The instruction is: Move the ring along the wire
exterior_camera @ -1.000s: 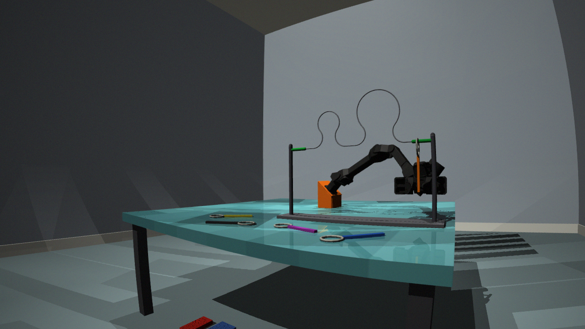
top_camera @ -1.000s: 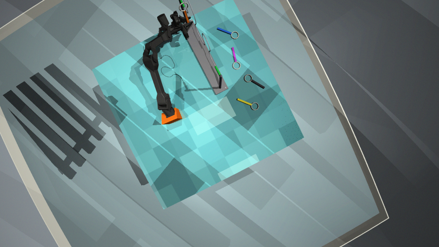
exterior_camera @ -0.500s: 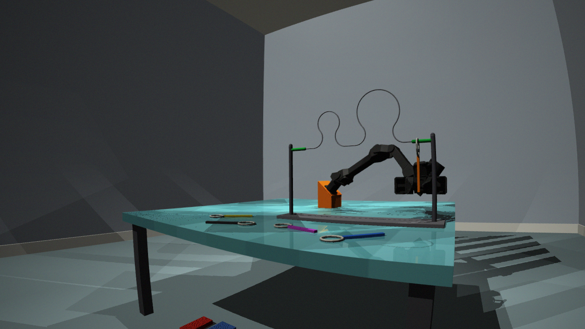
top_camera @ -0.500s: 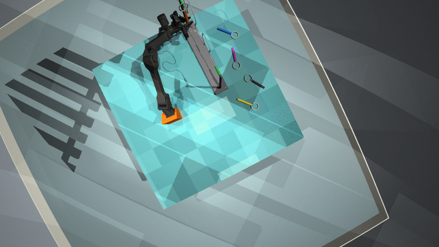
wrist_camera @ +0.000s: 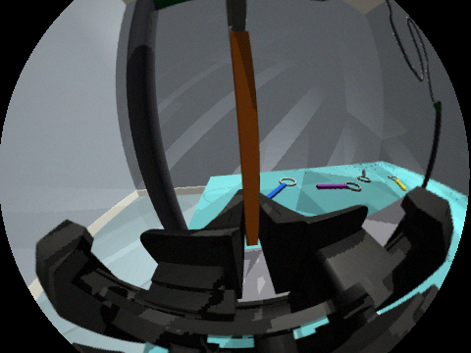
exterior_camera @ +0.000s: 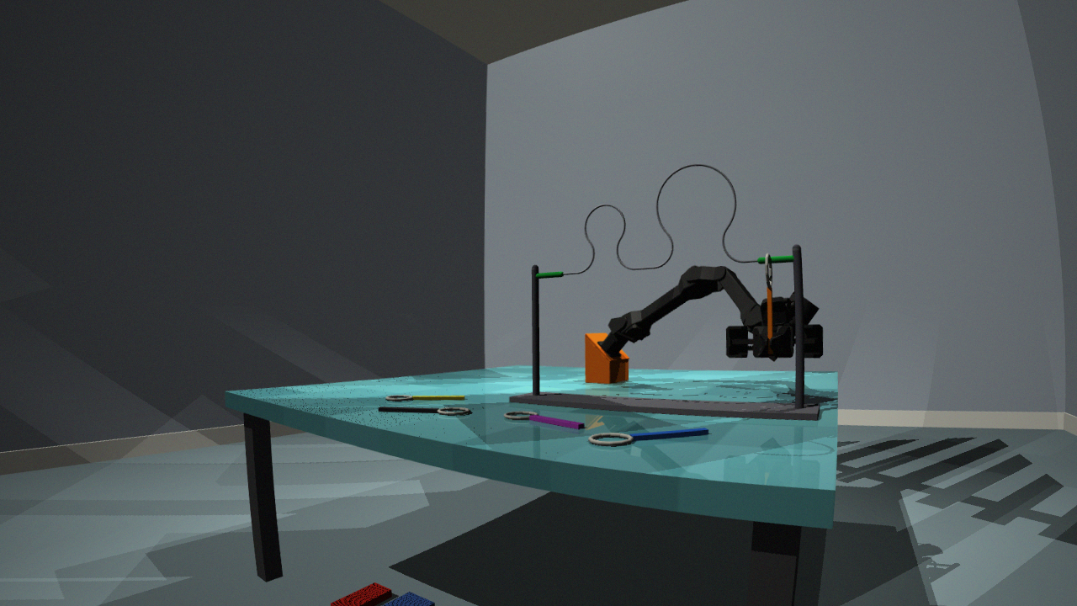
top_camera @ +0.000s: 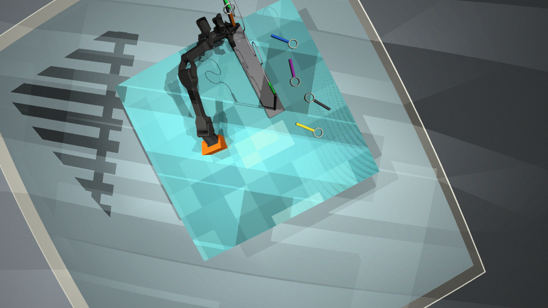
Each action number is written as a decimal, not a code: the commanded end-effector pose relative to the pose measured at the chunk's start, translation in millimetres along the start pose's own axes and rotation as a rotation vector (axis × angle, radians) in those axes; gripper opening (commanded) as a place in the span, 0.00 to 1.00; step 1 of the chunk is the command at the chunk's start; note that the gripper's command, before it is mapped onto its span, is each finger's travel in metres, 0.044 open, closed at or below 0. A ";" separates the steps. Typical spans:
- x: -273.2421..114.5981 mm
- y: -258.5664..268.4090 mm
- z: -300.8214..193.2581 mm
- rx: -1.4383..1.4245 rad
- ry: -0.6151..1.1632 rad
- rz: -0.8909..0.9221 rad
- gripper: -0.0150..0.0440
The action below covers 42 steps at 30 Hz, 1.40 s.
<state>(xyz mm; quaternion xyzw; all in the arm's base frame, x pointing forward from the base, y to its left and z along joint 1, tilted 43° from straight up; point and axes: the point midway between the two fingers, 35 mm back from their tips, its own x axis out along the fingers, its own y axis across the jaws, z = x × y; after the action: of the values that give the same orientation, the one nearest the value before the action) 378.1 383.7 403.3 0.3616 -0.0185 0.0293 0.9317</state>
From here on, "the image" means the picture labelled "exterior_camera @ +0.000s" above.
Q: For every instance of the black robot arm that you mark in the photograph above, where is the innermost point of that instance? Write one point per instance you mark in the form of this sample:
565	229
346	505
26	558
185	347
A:
696	283

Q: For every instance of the black handle with grey loop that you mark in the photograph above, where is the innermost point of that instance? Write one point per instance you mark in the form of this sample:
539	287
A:
427	410

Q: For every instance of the grey loop with yellow handle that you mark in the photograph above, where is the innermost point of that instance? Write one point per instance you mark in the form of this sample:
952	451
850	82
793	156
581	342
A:
426	398

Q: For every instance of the purple-handled white loop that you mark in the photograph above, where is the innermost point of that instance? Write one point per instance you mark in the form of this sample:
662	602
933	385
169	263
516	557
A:
555	421

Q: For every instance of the orange handle with grey tip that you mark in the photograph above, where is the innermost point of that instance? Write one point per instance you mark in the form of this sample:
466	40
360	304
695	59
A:
769	301

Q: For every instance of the blue handle with beige loop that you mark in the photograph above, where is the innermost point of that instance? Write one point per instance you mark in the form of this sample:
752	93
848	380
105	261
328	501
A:
646	436

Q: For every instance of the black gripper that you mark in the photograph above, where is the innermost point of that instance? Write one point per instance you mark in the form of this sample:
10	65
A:
781	343

